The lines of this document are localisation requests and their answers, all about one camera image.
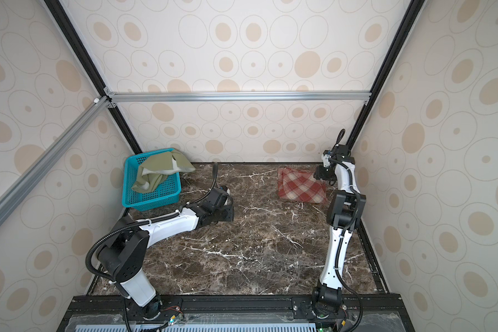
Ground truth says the teal plastic basket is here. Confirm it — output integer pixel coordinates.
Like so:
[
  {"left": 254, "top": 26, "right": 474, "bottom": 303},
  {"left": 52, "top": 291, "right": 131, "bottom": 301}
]
[{"left": 121, "top": 148, "right": 183, "bottom": 212}]

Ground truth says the horizontal aluminium back rail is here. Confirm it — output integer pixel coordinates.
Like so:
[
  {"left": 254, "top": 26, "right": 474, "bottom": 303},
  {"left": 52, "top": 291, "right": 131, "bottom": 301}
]
[{"left": 109, "top": 91, "right": 371, "bottom": 102}]

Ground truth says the olive green skirt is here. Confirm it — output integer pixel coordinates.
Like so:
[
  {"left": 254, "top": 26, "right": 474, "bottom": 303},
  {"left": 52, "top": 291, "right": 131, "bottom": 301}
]
[{"left": 131, "top": 149, "right": 196, "bottom": 194}]

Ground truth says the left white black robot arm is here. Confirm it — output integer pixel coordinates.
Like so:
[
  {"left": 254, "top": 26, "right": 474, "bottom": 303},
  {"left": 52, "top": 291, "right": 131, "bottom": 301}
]
[{"left": 85, "top": 163, "right": 234, "bottom": 320}]

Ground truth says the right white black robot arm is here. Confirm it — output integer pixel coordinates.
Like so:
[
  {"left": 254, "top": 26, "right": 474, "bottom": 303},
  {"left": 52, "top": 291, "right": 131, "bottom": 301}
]
[{"left": 312, "top": 129, "right": 366, "bottom": 319}]

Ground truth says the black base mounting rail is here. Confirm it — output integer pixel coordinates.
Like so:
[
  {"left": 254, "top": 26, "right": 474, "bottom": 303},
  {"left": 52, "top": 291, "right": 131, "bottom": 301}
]
[{"left": 58, "top": 294, "right": 414, "bottom": 331}]

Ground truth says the diagonal aluminium left rail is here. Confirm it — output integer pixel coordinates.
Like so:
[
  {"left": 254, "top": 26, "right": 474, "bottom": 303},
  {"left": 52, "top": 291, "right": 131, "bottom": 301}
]
[{"left": 0, "top": 96, "right": 109, "bottom": 227}]

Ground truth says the red plaid skirt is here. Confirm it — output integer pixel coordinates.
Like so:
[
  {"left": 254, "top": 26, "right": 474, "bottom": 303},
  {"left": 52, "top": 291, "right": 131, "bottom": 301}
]
[{"left": 277, "top": 167, "right": 328, "bottom": 204}]

